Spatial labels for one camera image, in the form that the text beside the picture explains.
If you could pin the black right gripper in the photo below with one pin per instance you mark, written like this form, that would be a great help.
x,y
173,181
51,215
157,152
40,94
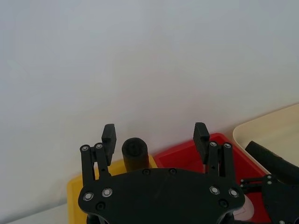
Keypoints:
x,y
283,203

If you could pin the cream plastic tray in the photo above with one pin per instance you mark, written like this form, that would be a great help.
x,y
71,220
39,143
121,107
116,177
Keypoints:
x,y
275,130

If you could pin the red plastic tray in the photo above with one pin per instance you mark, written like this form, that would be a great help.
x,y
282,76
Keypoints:
x,y
180,156

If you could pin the pale pink round item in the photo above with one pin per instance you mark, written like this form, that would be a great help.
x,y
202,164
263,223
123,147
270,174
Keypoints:
x,y
246,208

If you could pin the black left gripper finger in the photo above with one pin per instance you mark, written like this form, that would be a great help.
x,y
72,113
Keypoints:
x,y
88,163

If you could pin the yellow plastic tray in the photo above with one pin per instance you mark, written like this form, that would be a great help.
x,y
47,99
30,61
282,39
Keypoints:
x,y
73,205

